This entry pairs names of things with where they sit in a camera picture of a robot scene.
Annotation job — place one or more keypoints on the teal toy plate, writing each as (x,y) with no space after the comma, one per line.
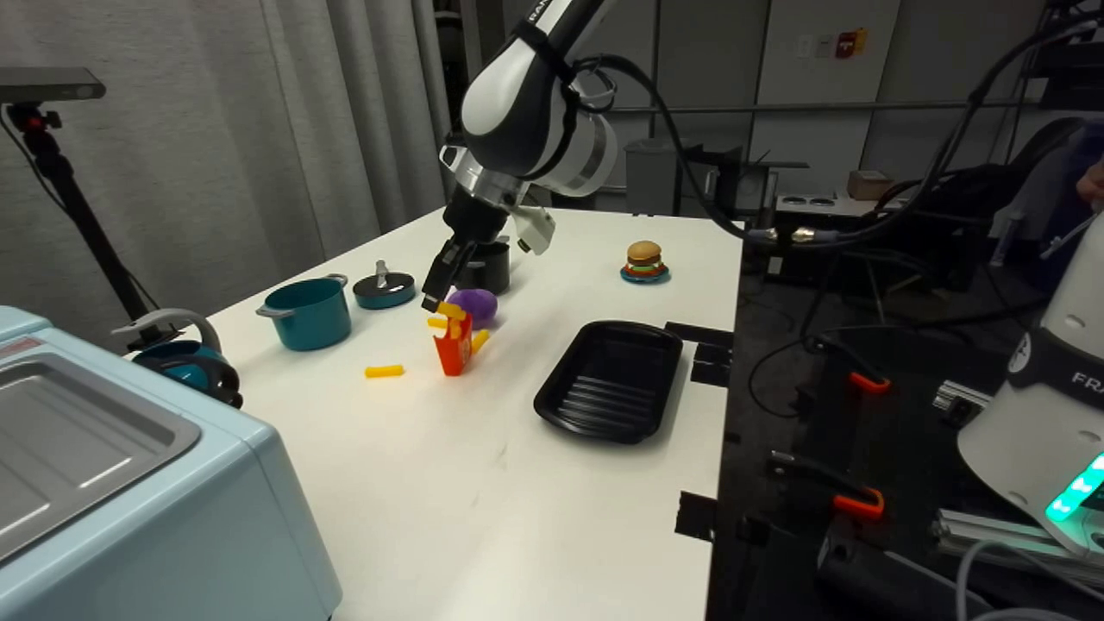
(642,277)

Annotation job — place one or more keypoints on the silver aluminium rail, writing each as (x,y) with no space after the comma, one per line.
(1002,540)

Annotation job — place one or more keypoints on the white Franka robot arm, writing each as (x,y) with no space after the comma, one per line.
(520,105)

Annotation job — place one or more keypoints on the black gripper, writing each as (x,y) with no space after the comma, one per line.
(473,223)

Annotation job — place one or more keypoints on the black plastic tray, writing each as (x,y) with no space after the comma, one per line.
(608,384)

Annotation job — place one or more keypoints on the teal toy kettle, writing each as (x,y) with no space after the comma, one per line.
(183,367)

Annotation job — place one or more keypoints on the black table bracket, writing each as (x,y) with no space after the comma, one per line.
(695,517)
(705,350)

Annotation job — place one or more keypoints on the yellow toy fry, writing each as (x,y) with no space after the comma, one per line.
(482,339)
(461,327)
(439,323)
(383,369)

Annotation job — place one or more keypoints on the toy burger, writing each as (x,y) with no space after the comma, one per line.
(642,255)

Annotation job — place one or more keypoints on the grey curtain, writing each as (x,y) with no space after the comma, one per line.
(228,151)

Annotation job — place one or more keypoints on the black stool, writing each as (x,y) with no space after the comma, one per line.
(718,177)

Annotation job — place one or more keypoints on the black bar camera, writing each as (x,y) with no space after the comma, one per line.
(47,84)

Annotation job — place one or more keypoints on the orange wall sign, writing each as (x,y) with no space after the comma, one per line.
(853,42)

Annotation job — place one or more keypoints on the teal toy pot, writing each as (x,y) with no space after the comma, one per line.
(308,316)

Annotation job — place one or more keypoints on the teal pot lid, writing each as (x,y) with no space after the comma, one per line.
(383,292)

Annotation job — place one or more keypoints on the light blue toy oven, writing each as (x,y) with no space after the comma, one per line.
(175,519)

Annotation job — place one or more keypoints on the black camera tripod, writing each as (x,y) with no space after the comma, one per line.
(82,211)

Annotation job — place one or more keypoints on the red fry container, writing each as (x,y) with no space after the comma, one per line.
(453,356)

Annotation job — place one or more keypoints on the cardboard box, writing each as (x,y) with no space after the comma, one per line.
(866,183)

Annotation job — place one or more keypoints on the purple toy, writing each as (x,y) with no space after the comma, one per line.
(476,304)

